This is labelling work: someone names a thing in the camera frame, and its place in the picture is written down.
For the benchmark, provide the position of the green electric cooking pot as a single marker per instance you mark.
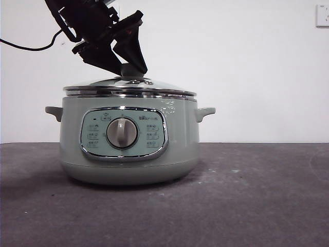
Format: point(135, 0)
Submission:
point(180, 133)

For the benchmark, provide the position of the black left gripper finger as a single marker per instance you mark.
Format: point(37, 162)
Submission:
point(100, 57)
point(135, 51)

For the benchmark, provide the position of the glass lid with green knob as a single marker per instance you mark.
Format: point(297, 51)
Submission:
point(154, 86)

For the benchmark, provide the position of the white wall socket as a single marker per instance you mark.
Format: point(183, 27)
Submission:
point(323, 16)

